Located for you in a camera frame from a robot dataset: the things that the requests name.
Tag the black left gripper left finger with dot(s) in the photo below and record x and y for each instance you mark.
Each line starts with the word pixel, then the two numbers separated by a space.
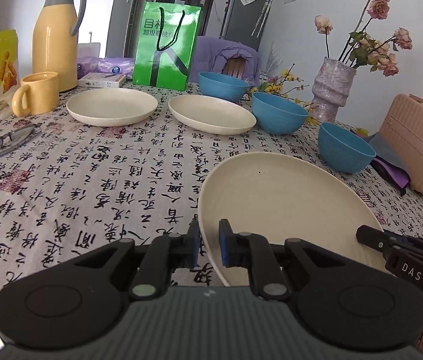
pixel 161 258

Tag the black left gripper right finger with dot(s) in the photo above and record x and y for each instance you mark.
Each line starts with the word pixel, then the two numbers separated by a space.
pixel 254 253

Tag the cream plate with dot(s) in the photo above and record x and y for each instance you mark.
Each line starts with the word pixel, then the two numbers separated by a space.
pixel 280 197
pixel 211 114
pixel 111 107

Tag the blue bowl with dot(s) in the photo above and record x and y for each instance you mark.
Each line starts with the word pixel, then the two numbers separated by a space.
pixel 277 115
pixel 222 86
pixel 342 150

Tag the calligraphy print tablecloth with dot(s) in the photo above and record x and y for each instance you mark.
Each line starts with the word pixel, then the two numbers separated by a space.
pixel 75 187

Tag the grey and purple cloths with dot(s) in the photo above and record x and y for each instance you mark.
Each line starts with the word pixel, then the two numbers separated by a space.
pixel 388 164

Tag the pink hard case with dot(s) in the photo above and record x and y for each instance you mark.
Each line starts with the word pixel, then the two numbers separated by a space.
pixel 402 129

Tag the yellow flower branch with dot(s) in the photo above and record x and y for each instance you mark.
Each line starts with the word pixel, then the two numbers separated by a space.
pixel 283 85

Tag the pink textured vase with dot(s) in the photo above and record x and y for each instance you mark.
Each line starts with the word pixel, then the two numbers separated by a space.
pixel 331 89

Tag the small white box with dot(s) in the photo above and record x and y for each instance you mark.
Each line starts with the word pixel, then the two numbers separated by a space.
pixel 102 80

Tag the purple jacket on chair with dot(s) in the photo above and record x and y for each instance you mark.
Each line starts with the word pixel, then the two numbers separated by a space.
pixel 211 55

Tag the purple tissue packs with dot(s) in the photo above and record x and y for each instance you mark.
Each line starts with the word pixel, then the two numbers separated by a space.
pixel 117 66

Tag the yellow mug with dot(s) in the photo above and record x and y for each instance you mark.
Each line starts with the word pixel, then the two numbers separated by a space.
pixel 37 94

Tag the eyeglasses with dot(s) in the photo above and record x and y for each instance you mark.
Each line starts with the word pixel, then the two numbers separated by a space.
pixel 21 136

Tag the green paper shopping bag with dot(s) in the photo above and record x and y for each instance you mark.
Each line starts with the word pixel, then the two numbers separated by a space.
pixel 165 48

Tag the dried pink roses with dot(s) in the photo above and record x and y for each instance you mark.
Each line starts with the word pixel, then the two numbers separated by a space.
pixel 363 50

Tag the yellow thermos jug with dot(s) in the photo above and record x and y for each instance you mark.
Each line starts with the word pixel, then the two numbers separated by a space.
pixel 55 40

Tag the grey refrigerator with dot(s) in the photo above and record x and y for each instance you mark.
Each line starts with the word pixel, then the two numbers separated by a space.
pixel 244 21

